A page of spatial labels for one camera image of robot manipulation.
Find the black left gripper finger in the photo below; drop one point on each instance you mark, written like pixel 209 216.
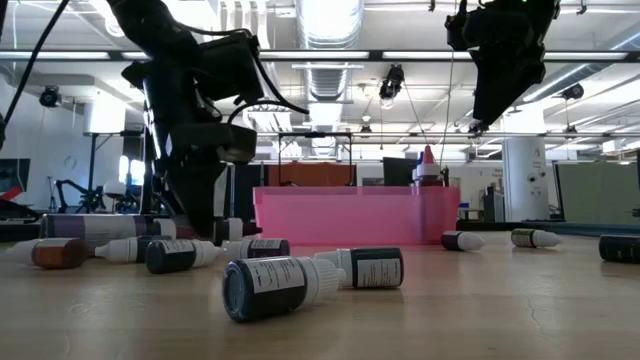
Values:
pixel 200 200

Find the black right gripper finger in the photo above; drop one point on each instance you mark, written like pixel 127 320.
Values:
pixel 500 87

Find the small black dropper bottle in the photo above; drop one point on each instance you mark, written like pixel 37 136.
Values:
pixel 620 249
pixel 170 257
pixel 120 249

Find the small purple dropper bottle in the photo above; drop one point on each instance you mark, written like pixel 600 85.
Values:
pixel 270 248

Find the large purple food coloring bottle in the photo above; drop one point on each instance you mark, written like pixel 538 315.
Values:
pixel 110 226

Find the large red food coloring bottle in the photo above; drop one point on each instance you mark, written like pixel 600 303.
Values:
pixel 429 172

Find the small dark blue dropper bottle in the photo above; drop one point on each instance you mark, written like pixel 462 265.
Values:
pixel 270 305

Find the small orange dropper bottle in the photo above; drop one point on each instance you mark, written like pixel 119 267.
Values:
pixel 60 254

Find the small navy dropper bottle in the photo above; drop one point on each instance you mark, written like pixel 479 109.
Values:
pixel 452 241

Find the small dark green dropper bottle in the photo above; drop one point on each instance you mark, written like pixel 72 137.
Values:
pixel 375 272

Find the black background robot arm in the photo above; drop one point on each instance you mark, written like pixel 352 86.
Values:
pixel 90 199

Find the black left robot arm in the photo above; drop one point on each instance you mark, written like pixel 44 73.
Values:
pixel 150 25

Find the black upright panel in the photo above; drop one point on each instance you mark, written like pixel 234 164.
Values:
pixel 242 195

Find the black ceiling spotlight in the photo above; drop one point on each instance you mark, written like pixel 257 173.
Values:
pixel 366 130
pixel 573 91
pixel 479 130
pixel 50 97

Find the white round seat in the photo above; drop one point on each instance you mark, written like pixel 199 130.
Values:
pixel 114 189

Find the orange board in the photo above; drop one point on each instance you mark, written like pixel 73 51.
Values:
pixel 310 175

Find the white round column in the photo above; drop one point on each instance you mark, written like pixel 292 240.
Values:
pixel 525 200

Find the grey cabinet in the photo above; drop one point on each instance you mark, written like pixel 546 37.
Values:
pixel 492 205

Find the black monitor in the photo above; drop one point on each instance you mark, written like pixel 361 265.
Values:
pixel 400 172

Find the pink translucent plastic bin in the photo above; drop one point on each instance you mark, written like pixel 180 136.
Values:
pixel 350 215

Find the red bar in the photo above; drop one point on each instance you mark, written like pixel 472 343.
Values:
pixel 10 194

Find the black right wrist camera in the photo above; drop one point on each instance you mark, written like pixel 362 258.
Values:
pixel 460 30

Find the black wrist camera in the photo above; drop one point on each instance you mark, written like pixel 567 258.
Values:
pixel 460 30
pixel 230 70

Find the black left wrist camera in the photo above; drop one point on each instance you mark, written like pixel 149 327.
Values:
pixel 230 70

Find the black hanging overhead camera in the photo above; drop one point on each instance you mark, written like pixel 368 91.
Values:
pixel 392 82

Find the black metal rack frame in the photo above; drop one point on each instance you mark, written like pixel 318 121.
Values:
pixel 315 134

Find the black overhead frame beam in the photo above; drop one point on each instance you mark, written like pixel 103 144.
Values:
pixel 375 55

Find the black table edge rail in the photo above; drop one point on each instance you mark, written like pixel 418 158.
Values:
pixel 500 226

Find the silver ventilation duct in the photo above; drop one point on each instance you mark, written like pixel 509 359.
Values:
pixel 327 82

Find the grey-green partition wall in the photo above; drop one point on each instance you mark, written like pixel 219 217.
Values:
pixel 600 195

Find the dark wall screen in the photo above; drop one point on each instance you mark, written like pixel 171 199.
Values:
pixel 15 175

